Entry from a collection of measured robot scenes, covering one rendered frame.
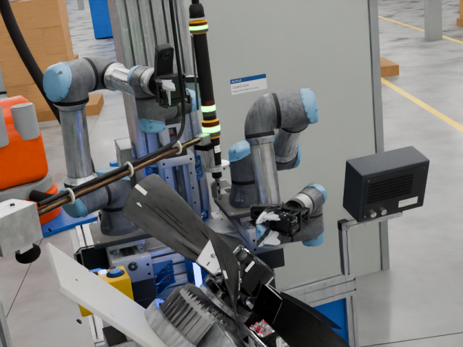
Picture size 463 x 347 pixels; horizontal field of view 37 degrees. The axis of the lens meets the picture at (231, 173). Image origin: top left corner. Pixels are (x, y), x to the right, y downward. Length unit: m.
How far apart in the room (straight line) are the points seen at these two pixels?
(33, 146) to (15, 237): 4.38
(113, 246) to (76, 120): 0.49
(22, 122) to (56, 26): 4.26
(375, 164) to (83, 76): 0.99
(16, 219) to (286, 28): 2.65
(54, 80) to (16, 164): 3.38
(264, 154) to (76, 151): 0.63
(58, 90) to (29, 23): 7.50
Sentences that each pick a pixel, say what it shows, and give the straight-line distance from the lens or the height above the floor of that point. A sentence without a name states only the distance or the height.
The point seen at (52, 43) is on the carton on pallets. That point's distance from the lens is 9.75.
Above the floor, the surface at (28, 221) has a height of 1.55.
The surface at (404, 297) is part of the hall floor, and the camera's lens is 4.10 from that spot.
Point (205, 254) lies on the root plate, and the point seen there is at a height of 1.26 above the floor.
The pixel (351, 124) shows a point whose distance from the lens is 3.99.
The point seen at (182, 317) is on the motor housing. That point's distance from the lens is 1.69.
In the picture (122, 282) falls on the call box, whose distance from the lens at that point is 2.14.
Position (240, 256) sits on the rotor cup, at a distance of 1.72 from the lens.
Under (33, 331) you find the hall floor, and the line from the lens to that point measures 4.28.
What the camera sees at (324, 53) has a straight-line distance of 3.84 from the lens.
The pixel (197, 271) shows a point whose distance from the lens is 2.22.
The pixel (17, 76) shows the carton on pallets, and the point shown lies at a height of 0.63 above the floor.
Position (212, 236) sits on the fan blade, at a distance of 1.46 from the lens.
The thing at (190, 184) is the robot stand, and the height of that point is 1.13.
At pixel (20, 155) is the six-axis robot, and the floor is 0.62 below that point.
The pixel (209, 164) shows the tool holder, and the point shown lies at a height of 1.47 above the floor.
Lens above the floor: 1.98
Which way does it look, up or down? 18 degrees down
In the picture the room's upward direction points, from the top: 7 degrees counter-clockwise
